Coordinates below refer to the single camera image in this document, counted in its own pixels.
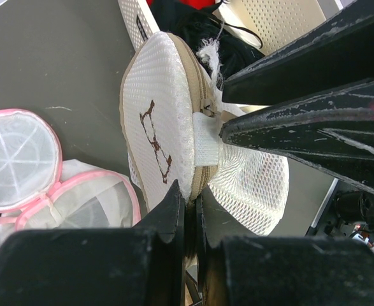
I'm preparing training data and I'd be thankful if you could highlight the white mesh laundry bag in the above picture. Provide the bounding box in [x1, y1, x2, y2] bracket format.
[119, 31, 289, 236]

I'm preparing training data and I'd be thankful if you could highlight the white plastic laundry basket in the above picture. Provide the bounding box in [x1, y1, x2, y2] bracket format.
[118, 0, 351, 55]

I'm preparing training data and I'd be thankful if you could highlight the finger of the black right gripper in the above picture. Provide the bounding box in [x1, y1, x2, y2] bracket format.
[220, 80, 374, 194]
[222, 1, 374, 105]

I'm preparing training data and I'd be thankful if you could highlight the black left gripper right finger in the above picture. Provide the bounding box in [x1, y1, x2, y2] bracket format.
[196, 196, 374, 305]

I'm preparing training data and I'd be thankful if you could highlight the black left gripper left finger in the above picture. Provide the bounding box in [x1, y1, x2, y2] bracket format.
[0, 182, 185, 305]

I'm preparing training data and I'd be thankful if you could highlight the black clothing in basket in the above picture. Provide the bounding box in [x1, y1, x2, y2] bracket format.
[147, 1, 264, 78]

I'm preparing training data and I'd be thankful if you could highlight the red clothing in basket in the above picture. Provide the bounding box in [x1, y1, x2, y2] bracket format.
[188, 0, 217, 10]

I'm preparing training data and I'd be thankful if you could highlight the pink-trimmed mesh laundry bag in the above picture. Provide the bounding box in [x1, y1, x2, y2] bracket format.
[0, 109, 141, 245]

